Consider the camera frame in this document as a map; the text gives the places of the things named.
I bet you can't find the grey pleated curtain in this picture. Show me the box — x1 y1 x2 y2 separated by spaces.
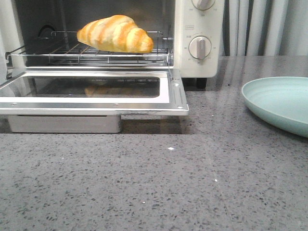
220 0 308 56

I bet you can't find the silver oven door handle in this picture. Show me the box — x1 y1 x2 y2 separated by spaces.
8 115 122 133

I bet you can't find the lower beige timer knob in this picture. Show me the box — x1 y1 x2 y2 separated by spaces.
189 36 211 60

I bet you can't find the wire oven rack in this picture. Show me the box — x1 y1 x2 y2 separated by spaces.
5 31 173 66

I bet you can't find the upper beige oven knob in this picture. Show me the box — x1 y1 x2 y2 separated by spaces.
192 0 215 11

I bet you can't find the white Toshiba toaster oven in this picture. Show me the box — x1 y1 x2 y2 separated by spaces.
0 0 225 88

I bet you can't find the glass oven door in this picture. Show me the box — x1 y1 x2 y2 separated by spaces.
0 69 189 116

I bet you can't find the light green round plate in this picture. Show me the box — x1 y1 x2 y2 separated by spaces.
242 77 308 137

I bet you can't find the golden croissant bread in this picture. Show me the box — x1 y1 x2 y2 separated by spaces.
77 15 154 53

